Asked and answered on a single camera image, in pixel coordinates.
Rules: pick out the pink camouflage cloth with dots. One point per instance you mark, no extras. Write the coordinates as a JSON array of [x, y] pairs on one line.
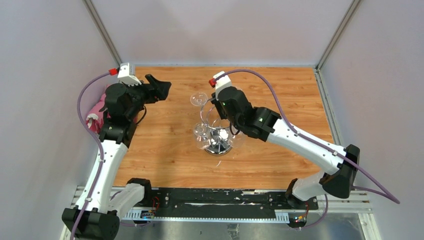
[[95, 117]]

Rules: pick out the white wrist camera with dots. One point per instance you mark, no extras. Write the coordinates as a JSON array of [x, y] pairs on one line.
[[220, 83], [126, 75]]

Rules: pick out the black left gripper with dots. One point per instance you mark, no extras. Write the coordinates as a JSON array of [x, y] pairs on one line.
[[155, 90]]

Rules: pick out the aluminium frame rail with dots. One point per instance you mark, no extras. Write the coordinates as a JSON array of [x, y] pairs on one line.
[[357, 203]]

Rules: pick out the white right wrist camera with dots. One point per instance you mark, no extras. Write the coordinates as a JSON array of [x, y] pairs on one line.
[[220, 83]]

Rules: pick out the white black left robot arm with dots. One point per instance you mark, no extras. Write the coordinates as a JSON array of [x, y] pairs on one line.
[[113, 141]]

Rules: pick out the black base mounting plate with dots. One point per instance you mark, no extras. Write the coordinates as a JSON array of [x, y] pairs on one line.
[[220, 203]]

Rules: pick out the chrome spiral wine glass rack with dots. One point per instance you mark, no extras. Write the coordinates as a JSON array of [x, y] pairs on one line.
[[218, 137]]

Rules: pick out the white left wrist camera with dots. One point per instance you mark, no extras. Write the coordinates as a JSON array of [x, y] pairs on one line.
[[126, 75]]

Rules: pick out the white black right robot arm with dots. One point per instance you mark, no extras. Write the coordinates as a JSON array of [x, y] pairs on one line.
[[337, 172]]

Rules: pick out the patterned clear wine glass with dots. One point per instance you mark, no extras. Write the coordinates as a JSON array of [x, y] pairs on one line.
[[236, 141]]

